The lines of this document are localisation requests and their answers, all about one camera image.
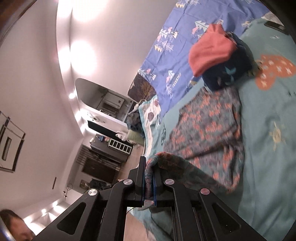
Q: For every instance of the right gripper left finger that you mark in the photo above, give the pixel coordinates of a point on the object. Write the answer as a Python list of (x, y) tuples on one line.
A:
[(99, 215)]

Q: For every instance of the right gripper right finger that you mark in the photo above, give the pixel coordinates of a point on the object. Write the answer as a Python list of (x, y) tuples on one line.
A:
[(198, 215)]

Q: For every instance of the floral teal orange garment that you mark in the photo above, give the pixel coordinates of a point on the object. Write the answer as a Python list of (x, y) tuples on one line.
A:
[(204, 149)]

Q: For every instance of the dark wooden dresser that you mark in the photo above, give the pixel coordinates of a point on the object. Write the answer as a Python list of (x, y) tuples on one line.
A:
[(97, 160)]

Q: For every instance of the teal patterned bedspread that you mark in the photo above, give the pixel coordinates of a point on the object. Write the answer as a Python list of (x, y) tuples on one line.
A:
[(265, 195)]

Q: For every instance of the person's head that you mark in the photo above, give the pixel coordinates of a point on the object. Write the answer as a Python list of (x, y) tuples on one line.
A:
[(16, 225)]

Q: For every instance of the green cushion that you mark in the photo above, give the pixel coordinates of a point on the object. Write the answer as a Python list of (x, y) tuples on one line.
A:
[(135, 138)]

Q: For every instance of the dark brown pillow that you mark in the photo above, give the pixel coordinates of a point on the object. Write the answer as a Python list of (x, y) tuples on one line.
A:
[(140, 89)]

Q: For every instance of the blue tree-print blanket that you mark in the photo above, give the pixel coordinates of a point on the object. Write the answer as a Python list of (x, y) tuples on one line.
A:
[(166, 66)]

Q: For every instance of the navy star-pattern garment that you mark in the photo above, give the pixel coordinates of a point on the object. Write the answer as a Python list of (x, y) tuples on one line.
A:
[(225, 74)]

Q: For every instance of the folded red garment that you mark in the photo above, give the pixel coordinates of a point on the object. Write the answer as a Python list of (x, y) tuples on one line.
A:
[(214, 47)]

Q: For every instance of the black phone on bed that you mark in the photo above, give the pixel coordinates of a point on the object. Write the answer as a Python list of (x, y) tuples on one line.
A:
[(277, 27)]

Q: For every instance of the wall mirror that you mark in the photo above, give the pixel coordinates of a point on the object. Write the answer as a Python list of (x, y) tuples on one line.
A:
[(103, 99)]

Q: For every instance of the framed wall picture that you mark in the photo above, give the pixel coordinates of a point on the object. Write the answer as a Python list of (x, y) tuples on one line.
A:
[(12, 139)]

